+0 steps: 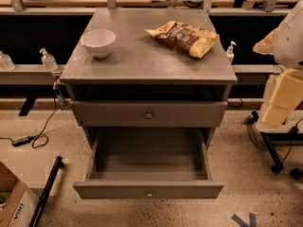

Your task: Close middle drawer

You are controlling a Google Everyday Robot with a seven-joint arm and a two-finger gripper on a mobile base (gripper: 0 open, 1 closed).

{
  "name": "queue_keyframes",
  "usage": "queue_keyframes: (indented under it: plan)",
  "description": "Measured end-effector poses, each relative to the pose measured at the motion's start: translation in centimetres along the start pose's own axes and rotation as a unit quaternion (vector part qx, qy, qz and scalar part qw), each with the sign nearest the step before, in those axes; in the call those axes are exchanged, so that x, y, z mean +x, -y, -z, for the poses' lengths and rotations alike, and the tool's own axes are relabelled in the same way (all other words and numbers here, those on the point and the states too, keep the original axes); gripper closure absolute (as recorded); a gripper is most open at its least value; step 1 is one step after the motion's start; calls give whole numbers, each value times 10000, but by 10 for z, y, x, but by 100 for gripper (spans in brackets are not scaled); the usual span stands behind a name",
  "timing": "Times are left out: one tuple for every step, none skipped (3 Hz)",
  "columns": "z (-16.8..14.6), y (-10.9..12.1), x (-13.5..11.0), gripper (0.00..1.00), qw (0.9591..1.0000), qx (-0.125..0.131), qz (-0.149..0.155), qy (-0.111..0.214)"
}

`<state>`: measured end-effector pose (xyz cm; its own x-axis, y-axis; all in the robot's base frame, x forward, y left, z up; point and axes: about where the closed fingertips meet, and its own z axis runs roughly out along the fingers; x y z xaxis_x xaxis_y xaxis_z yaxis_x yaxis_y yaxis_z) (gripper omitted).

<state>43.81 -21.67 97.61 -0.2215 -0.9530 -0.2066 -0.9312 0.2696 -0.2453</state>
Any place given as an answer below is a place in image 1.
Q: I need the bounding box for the grey drawer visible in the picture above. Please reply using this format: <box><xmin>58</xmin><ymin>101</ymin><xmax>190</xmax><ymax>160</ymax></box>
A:
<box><xmin>74</xmin><ymin>128</ymin><xmax>223</xmax><ymax>200</ymax></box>
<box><xmin>71</xmin><ymin>101</ymin><xmax>227</xmax><ymax>128</ymax></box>

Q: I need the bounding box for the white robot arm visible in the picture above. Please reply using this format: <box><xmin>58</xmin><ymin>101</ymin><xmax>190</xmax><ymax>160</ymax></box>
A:
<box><xmin>253</xmin><ymin>1</ymin><xmax>303</xmax><ymax>127</ymax></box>

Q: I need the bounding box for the grey wooden drawer cabinet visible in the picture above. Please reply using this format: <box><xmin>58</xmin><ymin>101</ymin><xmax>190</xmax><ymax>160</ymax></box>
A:
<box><xmin>61</xmin><ymin>9</ymin><xmax>237</xmax><ymax>143</ymax></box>

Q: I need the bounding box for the grey top drawer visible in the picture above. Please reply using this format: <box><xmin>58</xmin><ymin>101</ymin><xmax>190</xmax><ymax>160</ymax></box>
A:
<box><xmin>71</xmin><ymin>101</ymin><xmax>227</xmax><ymax>128</ymax></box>

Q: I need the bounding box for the white pump bottle right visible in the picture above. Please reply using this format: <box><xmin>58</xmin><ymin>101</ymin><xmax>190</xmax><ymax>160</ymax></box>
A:
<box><xmin>226</xmin><ymin>41</ymin><xmax>237</xmax><ymax>63</ymax></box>

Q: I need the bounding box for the brown yellow chip bag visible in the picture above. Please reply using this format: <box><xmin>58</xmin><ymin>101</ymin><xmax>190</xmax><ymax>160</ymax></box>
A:
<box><xmin>145</xmin><ymin>21</ymin><xmax>220</xmax><ymax>59</ymax></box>

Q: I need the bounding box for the blue tape floor mark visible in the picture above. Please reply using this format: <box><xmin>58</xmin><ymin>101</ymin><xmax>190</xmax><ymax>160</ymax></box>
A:
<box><xmin>231</xmin><ymin>213</ymin><xmax>258</xmax><ymax>227</ymax></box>

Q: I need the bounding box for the white ceramic bowl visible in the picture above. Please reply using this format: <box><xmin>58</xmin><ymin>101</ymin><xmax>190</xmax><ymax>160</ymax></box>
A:
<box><xmin>80</xmin><ymin>29</ymin><xmax>116</xmax><ymax>59</ymax></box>

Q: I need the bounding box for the black metal bar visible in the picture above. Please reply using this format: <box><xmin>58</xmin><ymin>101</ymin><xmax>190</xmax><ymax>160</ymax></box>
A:
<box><xmin>28</xmin><ymin>156</ymin><xmax>64</xmax><ymax>227</ymax></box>

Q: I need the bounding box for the clear sanitizer bottle left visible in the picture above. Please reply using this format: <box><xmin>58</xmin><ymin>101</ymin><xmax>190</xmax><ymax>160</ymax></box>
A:
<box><xmin>40</xmin><ymin>48</ymin><xmax>58</xmax><ymax>71</ymax></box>

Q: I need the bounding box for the clear glass jar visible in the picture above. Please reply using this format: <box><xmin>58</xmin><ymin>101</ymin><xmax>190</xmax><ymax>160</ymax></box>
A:
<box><xmin>0</xmin><ymin>51</ymin><xmax>15</xmax><ymax>71</ymax></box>

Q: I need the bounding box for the cardboard box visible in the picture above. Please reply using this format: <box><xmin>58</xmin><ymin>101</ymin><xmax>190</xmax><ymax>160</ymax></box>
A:
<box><xmin>0</xmin><ymin>162</ymin><xmax>39</xmax><ymax>227</ymax></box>

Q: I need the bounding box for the black power adapter cable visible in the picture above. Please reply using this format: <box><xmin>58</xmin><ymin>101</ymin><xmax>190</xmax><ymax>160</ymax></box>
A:
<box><xmin>0</xmin><ymin>79</ymin><xmax>64</xmax><ymax>149</ymax></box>

